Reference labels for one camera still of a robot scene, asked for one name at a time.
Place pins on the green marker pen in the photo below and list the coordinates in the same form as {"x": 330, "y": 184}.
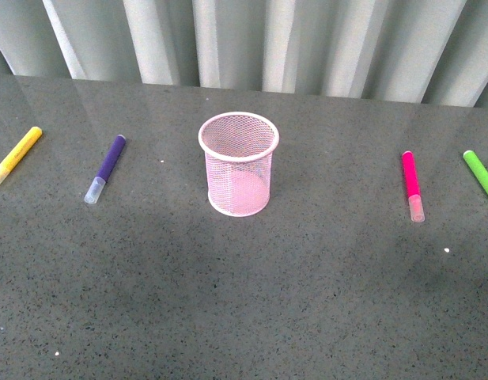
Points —
{"x": 477, "y": 168}

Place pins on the pink marker pen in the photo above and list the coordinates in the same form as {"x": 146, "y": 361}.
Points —
{"x": 413, "y": 188}

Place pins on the purple marker pen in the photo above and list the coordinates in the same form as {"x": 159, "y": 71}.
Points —
{"x": 105, "y": 170}

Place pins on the yellow marker pen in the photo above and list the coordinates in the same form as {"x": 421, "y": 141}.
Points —
{"x": 11, "y": 160}

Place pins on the grey pleated curtain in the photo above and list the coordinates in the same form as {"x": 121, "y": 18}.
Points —
{"x": 433, "y": 52}

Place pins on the pink mesh pen cup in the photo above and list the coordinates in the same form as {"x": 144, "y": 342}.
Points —
{"x": 238, "y": 148}

